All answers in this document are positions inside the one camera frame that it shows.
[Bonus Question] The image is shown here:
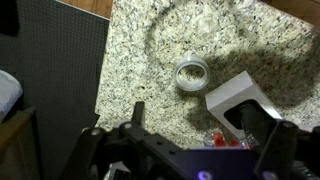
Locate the white box with black print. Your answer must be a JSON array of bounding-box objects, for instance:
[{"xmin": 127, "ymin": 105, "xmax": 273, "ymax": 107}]
[{"xmin": 204, "ymin": 69, "xmax": 284, "ymax": 141}]

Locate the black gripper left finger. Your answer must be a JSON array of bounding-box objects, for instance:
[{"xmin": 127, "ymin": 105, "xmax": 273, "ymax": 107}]
[{"xmin": 59, "ymin": 100, "xmax": 188, "ymax": 180}]

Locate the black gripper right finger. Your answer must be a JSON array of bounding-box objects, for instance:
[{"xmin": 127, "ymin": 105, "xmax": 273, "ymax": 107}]
[{"xmin": 239, "ymin": 100, "xmax": 301, "ymax": 180}]

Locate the white trash bin with bag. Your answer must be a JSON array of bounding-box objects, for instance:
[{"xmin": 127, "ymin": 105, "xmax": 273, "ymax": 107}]
[{"xmin": 0, "ymin": 69, "xmax": 24, "ymax": 124}]

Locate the brown wooden side cabinet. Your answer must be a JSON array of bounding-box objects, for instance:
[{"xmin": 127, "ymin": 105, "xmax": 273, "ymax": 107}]
[{"xmin": 0, "ymin": 106, "xmax": 38, "ymax": 180}]

